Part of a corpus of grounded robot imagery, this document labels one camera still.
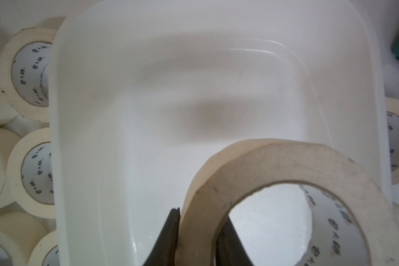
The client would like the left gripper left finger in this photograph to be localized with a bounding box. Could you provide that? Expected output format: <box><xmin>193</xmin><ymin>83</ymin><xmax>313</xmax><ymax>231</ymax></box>
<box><xmin>144</xmin><ymin>208</ymin><xmax>181</xmax><ymax>266</ymax></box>

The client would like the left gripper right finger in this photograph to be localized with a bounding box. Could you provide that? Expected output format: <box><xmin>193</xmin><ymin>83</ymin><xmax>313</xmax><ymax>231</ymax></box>
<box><xmin>216</xmin><ymin>218</ymin><xmax>253</xmax><ymax>266</ymax></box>

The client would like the white plastic storage tray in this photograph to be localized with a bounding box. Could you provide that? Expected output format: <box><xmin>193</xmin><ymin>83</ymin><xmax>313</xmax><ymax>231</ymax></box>
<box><xmin>49</xmin><ymin>1</ymin><xmax>392</xmax><ymax>266</ymax></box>

